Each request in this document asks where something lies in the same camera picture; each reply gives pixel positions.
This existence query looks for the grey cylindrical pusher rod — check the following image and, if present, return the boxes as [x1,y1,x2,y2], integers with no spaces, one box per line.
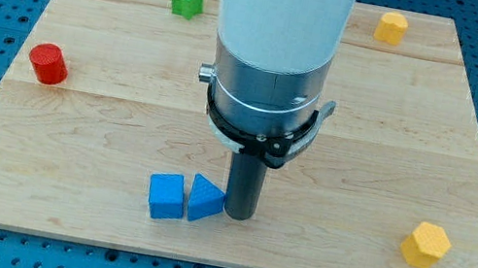
[224,153,267,220]

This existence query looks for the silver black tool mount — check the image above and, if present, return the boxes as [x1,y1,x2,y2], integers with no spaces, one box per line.
[199,40,336,169]

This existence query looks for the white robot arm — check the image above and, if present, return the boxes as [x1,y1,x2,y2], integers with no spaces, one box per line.
[199,0,356,220]

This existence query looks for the wooden board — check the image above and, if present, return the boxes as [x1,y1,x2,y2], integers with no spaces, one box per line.
[0,0,478,268]

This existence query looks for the blue triangle block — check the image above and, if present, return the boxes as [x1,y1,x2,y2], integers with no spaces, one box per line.
[187,173,225,221]

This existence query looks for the blue cube block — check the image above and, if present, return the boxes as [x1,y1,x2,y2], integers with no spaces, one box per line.
[148,173,185,219]

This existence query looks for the yellow heart block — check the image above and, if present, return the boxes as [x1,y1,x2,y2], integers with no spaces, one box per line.
[373,12,409,46]

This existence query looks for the yellow hexagon block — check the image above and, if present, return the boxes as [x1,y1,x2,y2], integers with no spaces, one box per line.
[400,221,452,268]

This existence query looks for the red cylinder block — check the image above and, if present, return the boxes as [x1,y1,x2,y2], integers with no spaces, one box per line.
[29,43,68,85]

